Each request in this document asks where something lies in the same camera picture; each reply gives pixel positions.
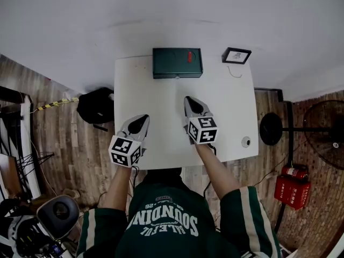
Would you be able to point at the person's green printed shirt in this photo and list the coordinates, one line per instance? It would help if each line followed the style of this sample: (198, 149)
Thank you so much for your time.
(174, 224)

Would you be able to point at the red fire extinguisher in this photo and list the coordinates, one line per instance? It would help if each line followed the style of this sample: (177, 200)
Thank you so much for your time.
(294, 172)

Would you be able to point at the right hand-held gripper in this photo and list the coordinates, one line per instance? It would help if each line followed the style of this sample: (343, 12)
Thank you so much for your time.
(204, 130)

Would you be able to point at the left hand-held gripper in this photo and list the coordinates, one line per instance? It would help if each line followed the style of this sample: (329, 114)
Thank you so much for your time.
(123, 150)

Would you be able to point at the yellow black striped tape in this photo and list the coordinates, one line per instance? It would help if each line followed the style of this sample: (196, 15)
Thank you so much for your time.
(56, 103)

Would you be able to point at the black backpack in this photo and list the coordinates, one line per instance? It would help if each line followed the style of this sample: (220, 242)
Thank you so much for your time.
(94, 109)

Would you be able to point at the grey round padded device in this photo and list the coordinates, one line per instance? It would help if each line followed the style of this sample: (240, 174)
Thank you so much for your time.
(57, 216)

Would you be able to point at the red fire extinguisher box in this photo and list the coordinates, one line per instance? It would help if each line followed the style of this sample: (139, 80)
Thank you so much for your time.
(291, 193)

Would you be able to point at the black standing fan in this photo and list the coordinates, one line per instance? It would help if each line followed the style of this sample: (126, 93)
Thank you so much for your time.
(322, 129)

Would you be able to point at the person's right forearm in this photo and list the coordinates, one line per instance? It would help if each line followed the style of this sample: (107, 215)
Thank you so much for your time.
(217, 173)

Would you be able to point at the person's left forearm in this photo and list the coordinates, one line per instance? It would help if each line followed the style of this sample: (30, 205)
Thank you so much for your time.
(118, 187)

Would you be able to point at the dark green metal box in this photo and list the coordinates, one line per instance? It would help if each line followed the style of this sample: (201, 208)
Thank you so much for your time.
(169, 60)

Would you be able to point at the white table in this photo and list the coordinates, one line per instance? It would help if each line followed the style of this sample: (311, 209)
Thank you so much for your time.
(161, 98)

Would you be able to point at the black white metal rack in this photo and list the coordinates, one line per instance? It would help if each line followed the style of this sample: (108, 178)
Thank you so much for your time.
(13, 133)

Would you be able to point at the black picture frame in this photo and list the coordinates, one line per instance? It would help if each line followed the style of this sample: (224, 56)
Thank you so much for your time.
(236, 55)

